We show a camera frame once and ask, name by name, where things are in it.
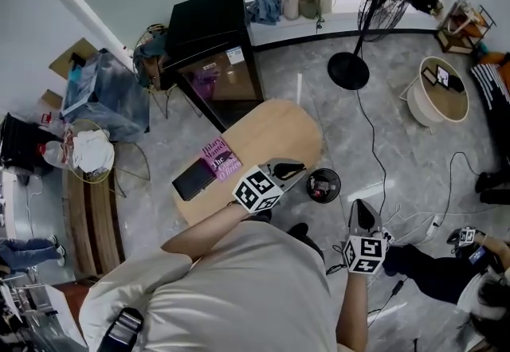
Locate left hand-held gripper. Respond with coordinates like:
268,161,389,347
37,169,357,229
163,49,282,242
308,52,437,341
232,158,308,215

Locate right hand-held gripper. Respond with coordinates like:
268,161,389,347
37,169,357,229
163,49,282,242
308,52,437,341
342,198,395,276

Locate black mesh waste bin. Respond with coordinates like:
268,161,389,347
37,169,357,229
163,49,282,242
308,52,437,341
305,167,342,205

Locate person's left forearm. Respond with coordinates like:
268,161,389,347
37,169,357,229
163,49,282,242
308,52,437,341
161,201,250,264

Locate person's right forearm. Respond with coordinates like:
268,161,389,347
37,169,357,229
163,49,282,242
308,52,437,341
334,271,374,352

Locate wooden coffee table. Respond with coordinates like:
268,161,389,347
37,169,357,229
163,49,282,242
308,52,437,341
173,98,324,227

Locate person's black trousers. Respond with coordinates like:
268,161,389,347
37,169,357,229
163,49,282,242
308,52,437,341
296,234,326,264

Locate person's right black shoe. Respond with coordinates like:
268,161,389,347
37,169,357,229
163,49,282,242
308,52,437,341
287,222,310,240

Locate pink book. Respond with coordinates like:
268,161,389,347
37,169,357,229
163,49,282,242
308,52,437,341
200,137,243,183

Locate white power strip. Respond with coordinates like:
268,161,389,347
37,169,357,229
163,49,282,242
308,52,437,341
426,214,443,236

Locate black flat box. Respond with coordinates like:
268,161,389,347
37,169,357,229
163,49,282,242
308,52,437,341
171,158,216,202

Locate black standing fan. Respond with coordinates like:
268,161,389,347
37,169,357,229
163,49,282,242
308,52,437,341
327,0,425,91

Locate white round side table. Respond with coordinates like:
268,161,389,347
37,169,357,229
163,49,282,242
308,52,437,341
399,56,470,135

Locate person's white shirt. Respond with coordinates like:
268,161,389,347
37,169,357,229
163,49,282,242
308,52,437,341
78,218,339,352

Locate blue cloth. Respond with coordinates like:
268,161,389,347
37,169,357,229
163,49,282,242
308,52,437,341
245,0,283,26

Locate white tote bag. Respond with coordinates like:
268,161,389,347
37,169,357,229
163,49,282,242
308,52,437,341
273,0,300,21

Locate khaki bag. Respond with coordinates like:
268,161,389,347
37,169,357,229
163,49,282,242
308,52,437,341
296,0,322,20

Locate black glass-door fridge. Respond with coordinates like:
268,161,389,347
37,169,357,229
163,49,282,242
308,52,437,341
165,0,265,133

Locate dark clothing pile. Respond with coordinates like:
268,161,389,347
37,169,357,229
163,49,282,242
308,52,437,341
133,33,171,88

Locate striped black white cushion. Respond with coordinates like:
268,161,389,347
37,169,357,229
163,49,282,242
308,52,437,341
469,62,510,120

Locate white cloth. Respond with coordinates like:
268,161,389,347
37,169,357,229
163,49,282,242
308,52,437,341
71,130,116,174

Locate wooden bench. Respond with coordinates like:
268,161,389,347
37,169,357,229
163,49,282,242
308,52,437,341
62,165,127,278

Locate orange cushion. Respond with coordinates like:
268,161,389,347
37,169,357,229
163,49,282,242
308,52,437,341
477,51,510,72

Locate wooden shelf rack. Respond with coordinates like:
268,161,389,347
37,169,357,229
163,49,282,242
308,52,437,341
434,0,497,53

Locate clear water jug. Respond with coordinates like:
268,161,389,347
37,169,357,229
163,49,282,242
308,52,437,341
36,139,71,168

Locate brown cardboard sheet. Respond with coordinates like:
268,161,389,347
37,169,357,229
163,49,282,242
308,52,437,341
48,37,100,83

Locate black cabinet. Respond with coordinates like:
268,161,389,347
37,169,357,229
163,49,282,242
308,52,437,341
0,111,67,176

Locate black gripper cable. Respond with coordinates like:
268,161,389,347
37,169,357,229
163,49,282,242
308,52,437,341
325,244,347,276

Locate black fan cable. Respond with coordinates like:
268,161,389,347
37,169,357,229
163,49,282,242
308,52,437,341
355,88,388,224

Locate black floor cable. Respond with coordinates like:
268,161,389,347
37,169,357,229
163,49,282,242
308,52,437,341
437,151,485,224

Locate yellow wire chair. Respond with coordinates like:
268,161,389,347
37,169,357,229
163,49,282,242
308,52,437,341
133,23,204,119
63,119,151,198

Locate black strap pouch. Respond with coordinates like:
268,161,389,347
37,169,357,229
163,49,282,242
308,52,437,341
95,306,144,352

